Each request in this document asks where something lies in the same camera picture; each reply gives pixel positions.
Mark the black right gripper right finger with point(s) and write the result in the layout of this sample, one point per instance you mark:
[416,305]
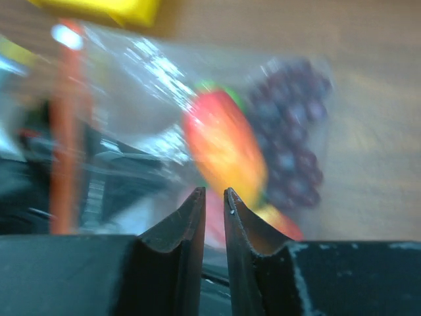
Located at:
[270,274]

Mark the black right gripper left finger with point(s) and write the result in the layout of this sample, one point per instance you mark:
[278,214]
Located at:
[156,273]

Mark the clear zip top bag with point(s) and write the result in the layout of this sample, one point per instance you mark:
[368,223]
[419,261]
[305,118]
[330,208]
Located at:
[136,124]

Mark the red fake apple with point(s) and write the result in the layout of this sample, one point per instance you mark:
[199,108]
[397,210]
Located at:
[280,222]

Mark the pink fake meat pack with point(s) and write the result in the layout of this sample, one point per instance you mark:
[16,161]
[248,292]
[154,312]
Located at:
[214,222]

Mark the orange red fake mango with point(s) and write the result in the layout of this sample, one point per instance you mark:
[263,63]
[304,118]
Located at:
[223,146]

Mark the purple fake grapes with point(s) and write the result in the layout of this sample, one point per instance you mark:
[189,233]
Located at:
[283,109]

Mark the yellow plastic tray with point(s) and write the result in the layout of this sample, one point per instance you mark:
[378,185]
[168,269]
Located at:
[115,13]

